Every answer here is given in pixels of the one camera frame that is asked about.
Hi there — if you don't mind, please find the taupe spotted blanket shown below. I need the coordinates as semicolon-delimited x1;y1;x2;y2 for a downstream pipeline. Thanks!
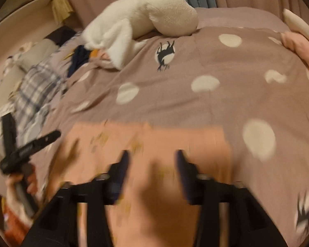
28;6;309;247

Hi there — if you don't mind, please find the navy garment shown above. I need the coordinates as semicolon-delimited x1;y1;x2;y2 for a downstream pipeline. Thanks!
67;45;92;78

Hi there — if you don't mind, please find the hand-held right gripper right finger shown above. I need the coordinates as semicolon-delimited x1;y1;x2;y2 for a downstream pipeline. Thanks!
176;149;289;247

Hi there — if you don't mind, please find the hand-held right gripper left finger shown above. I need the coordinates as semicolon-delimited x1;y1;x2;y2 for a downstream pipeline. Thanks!
23;150;131;247

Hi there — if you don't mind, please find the yellow pleated cloth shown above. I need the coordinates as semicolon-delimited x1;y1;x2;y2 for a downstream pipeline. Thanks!
51;0;75;22

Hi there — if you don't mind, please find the pink folded cloth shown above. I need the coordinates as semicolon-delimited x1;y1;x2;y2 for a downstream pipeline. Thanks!
281;31;309;83

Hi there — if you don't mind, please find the plaid quilt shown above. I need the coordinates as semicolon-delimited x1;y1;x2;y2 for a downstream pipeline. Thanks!
12;63;67;134

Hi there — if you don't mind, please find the dark brown cushion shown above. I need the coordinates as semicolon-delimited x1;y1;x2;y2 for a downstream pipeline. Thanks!
50;26;76;44

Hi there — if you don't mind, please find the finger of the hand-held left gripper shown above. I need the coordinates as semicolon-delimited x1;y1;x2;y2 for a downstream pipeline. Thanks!
1;113;17;157
14;130;62;157

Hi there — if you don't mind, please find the pink cartoon print shirt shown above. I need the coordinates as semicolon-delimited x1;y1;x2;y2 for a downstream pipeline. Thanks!
45;121;235;247

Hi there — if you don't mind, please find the grey white cloth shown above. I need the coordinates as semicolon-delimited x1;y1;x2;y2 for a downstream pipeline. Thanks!
15;105;54;144

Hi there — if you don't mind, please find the person's left hand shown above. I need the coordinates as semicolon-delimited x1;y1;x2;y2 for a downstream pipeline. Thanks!
5;168;38;205

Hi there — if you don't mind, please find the orange red bag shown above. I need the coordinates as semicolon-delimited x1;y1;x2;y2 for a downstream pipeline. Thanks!
2;201;34;240

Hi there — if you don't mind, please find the grey pillow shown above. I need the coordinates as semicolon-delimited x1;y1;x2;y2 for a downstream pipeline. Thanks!
50;32;84;65

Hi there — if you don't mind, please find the white plush toy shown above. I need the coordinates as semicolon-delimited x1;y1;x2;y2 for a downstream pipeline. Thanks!
82;0;199;70

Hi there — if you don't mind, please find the beige pillow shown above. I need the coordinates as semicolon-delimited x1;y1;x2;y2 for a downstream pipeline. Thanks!
15;38;60;69

